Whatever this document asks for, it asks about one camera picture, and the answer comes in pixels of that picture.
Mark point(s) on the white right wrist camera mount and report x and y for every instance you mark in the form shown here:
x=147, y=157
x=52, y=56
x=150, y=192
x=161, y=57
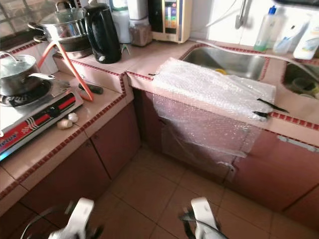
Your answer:
x=204, y=214

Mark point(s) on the cream water ionizer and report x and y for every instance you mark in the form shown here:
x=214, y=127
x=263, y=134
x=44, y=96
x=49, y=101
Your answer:
x=184, y=22

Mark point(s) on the white bottle green label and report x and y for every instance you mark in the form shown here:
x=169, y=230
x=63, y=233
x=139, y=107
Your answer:
x=308, y=45

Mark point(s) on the black tape strip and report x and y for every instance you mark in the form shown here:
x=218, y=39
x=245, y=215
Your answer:
x=261, y=114
x=152, y=74
x=271, y=104

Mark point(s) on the yellow plastic bowl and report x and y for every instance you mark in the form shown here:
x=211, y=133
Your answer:
x=221, y=71

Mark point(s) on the blue cap dish soap bottle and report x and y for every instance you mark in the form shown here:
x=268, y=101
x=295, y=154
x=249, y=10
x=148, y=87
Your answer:
x=265, y=35

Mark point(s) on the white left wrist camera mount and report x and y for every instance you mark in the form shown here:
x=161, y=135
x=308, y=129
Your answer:
x=79, y=219

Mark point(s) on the brown base cabinet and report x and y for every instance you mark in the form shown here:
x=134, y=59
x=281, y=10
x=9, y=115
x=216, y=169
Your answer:
x=279, y=179
x=114, y=139

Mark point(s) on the black electric kettle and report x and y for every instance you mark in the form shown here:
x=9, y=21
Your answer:
x=102, y=35

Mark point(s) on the stainless steel sink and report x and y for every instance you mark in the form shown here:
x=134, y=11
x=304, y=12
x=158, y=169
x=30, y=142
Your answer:
x=229, y=62

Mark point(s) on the red striped gas stove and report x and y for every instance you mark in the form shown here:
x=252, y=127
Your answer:
x=45, y=117

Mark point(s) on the bubble wrap sheet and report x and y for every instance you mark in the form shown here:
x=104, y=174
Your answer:
x=209, y=87

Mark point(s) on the small steel saucepan with lid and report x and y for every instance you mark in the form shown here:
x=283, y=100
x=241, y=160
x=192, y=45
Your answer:
x=20, y=79

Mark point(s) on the glass jar brown powder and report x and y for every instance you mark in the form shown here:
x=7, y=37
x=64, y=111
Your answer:
x=140, y=34

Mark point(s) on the white canister green band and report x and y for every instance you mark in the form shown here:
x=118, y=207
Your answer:
x=122, y=27

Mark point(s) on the white garlic bulb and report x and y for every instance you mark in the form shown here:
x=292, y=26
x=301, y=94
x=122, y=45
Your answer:
x=73, y=117

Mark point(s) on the clear plastic bottle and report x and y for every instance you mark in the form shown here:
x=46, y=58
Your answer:
x=286, y=42

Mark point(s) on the steel steamer pot glass lid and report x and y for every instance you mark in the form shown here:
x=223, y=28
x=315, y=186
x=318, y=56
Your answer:
x=65, y=32

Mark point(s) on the white plastic tub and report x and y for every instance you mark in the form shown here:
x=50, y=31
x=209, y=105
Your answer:
x=137, y=9

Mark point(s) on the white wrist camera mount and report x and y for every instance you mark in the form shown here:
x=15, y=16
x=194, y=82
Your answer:
x=79, y=219
x=204, y=214

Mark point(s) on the brown onion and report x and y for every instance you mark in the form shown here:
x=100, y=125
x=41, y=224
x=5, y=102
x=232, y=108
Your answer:
x=65, y=124

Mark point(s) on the grey tube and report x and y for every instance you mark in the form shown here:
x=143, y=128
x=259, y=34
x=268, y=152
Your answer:
x=204, y=44

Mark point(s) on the metal wall faucet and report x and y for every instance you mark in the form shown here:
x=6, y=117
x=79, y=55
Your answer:
x=241, y=21

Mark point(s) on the green clip training chopsticks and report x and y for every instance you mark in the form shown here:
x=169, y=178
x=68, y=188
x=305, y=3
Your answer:
x=124, y=48

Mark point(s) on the small steel sink basin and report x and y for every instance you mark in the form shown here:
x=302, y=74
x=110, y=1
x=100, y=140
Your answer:
x=301, y=79

